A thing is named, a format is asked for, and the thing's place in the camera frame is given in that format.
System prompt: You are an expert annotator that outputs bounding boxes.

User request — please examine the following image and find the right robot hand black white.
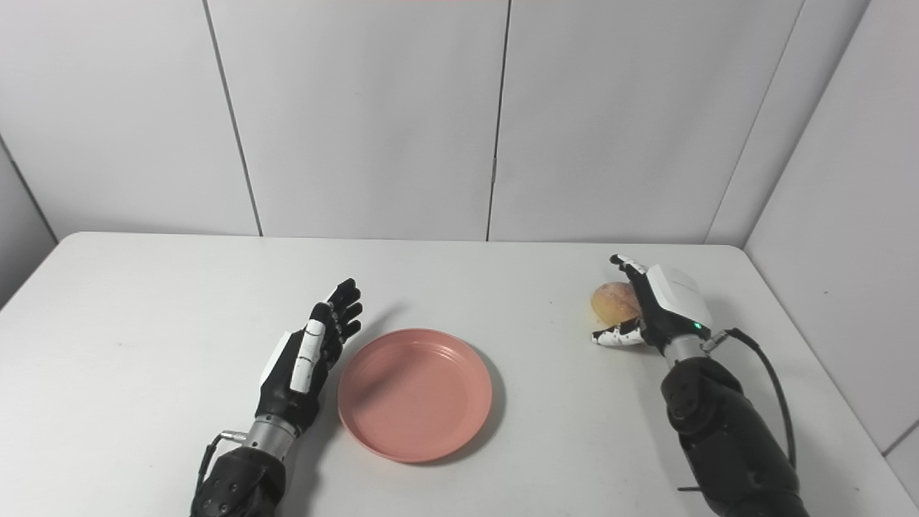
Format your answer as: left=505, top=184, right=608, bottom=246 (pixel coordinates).
left=592, top=253, right=716, bottom=353

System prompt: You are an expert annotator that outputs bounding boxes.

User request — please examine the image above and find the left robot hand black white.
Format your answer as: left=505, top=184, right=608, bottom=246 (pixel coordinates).
left=255, top=278, right=363, bottom=434

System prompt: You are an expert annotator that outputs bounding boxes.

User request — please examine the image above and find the bread roll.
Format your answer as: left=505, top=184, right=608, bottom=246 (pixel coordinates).
left=589, top=282, right=642, bottom=324

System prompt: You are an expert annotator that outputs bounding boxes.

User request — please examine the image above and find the pink plate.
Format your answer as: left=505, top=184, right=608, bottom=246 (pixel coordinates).
left=337, top=328, right=494, bottom=464

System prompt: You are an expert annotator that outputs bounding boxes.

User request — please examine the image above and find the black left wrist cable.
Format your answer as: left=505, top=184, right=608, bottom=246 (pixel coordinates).
left=190, top=429, right=248, bottom=515

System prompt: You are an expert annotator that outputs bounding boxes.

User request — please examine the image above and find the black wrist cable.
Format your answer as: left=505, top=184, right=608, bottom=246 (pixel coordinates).
left=190, top=429, right=248, bottom=515
left=678, top=327, right=798, bottom=493

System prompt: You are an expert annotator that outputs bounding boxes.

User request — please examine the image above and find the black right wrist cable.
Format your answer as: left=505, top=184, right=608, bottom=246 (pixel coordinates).
left=678, top=327, right=798, bottom=493

